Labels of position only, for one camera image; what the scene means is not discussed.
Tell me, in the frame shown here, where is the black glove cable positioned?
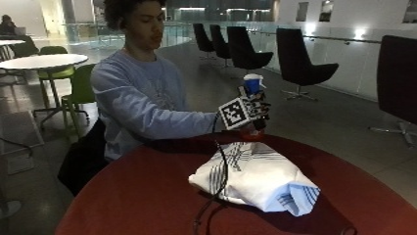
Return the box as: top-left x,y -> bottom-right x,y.
192,112 -> 232,235

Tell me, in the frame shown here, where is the glass railing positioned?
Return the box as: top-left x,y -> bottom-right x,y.
64,22 -> 193,47

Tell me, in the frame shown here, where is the black lounge chair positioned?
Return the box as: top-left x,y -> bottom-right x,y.
225,25 -> 274,74
208,23 -> 232,69
192,23 -> 216,61
274,27 -> 340,102
368,34 -> 417,149

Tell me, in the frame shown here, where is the green chair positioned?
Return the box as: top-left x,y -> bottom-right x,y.
60,63 -> 97,139
36,45 -> 76,110

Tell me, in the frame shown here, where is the dark wall picture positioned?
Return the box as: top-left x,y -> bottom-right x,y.
318,0 -> 334,24
401,0 -> 417,24
294,1 -> 310,23

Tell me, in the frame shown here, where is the white marker cube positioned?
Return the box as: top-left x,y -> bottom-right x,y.
217,96 -> 254,131

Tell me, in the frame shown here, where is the black seat chair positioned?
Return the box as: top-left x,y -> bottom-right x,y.
56,117 -> 109,197

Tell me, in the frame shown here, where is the blue spray bottle white cap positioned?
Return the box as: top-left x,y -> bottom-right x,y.
237,72 -> 268,142

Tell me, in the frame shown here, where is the dark background chair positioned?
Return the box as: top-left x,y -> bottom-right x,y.
8,34 -> 41,59

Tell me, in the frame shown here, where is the white striped folded cloth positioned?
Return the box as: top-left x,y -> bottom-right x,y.
188,140 -> 322,218

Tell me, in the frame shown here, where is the metal handrail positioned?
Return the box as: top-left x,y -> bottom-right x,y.
246,29 -> 384,46

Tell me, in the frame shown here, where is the the person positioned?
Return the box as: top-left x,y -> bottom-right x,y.
89,0 -> 273,164

